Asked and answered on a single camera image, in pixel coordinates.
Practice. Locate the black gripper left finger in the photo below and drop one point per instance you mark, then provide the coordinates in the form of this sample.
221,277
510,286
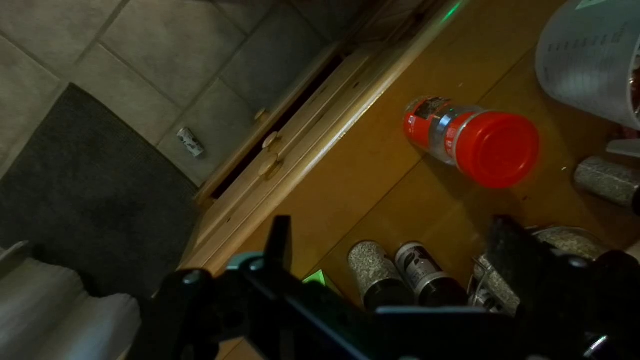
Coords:
278,242

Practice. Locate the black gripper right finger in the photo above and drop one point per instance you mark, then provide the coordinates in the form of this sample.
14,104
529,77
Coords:
521,257

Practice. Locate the labelled black lid spice jar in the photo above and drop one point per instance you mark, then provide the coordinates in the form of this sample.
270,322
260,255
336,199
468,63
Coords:
427,275

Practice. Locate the speckled black lid spice jar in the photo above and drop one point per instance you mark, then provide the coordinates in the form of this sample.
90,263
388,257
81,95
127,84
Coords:
374,273

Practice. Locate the red lid spice jar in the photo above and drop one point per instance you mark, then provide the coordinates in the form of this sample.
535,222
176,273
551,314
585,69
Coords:
492,149

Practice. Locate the wooden drawer fronts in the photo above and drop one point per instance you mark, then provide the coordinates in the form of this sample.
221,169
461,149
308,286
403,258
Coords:
281,153

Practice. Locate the small grey floor object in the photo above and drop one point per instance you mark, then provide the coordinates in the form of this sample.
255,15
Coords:
190,143

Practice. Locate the dark grey floor mat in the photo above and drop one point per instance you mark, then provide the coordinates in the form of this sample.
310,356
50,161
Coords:
86,192

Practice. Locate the translucent plastic measuring jug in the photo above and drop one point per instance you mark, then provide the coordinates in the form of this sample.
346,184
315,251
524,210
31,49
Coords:
591,52

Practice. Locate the white cloth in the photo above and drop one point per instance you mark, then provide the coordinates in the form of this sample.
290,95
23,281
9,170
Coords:
46,312

